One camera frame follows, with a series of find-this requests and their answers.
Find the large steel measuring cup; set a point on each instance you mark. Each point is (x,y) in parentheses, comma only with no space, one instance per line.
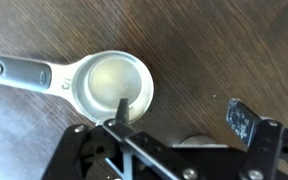
(198,140)

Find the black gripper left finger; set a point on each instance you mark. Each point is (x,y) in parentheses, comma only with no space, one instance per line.
(122,113)

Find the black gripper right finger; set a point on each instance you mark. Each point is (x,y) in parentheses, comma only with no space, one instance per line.
(242,120)

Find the medium steel measuring cup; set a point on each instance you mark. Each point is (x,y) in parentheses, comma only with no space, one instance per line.
(93,85)

